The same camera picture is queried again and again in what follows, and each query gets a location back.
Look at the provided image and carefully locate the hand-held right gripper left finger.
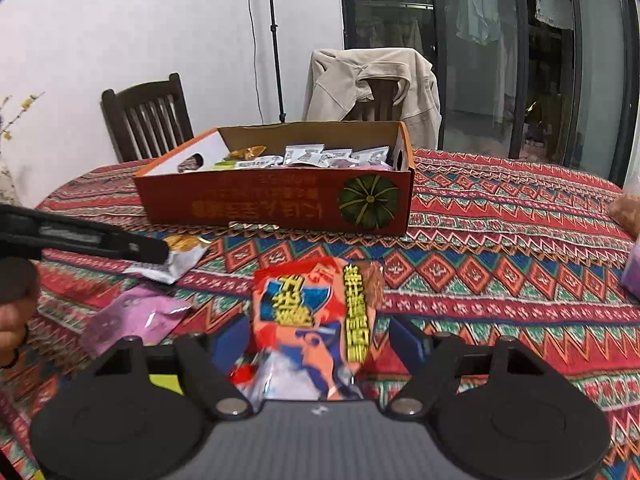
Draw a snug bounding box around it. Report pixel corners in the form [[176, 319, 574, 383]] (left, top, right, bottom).
[[95, 312, 253, 421]]

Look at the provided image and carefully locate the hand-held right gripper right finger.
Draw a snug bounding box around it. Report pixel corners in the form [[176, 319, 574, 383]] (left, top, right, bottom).
[[382, 312, 547, 419]]

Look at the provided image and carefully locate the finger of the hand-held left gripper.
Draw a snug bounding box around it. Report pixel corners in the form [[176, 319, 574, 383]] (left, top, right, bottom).
[[37, 234, 167, 265], [0, 204, 169, 257]]

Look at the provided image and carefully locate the silver and gold snack packet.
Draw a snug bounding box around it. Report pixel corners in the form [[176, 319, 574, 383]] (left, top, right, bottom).
[[122, 235, 214, 286]]

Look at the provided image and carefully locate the red snack packet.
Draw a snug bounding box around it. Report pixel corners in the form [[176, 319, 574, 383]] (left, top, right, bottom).
[[230, 256, 386, 402]]

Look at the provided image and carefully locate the orange cardboard box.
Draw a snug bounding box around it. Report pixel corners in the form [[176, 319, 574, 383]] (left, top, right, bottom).
[[132, 120, 415, 236]]

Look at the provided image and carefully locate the pile of snack packets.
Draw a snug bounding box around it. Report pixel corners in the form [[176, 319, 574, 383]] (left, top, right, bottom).
[[177, 144, 394, 174]]

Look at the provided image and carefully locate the person's left hand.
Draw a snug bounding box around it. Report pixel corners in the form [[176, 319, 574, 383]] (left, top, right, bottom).
[[0, 304, 29, 369]]

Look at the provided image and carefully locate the pink snack packet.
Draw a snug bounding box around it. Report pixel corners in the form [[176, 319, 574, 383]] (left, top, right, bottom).
[[82, 285, 194, 357]]

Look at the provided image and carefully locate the white vase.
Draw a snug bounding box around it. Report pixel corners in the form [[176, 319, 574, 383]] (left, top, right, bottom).
[[0, 157, 21, 207]]

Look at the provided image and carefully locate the patterned red tablecloth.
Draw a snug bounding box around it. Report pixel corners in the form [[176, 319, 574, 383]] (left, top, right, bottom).
[[0, 147, 640, 480]]

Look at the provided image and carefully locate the dark wooden slatted chair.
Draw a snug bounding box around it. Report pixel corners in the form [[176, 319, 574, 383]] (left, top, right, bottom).
[[101, 72, 195, 164]]

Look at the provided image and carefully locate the yellow flower branch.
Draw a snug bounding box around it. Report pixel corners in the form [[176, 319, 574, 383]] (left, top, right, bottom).
[[0, 91, 46, 142]]

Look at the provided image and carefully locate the purple packet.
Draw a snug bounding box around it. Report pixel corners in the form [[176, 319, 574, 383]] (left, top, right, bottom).
[[620, 240, 640, 304]]

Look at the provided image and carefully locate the wooden chair with brown seat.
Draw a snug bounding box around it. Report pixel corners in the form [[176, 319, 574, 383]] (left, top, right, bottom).
[[344, 79, 407, 122]]

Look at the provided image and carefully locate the glass sliding door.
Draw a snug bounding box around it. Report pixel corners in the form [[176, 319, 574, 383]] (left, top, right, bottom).
[[337, 0, 640, 187]]

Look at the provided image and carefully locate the beige jacket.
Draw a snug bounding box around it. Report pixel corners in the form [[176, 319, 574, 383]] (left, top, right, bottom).
[[302, 47, 442, 150]]

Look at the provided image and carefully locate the black tripod stand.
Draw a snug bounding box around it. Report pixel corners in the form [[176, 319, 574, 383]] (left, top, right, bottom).
[[264, 0, 289, 124]]

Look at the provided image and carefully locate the light blue hanging shirt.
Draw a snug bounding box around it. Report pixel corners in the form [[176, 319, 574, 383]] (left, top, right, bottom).
[[457, 0, 519, 47]]

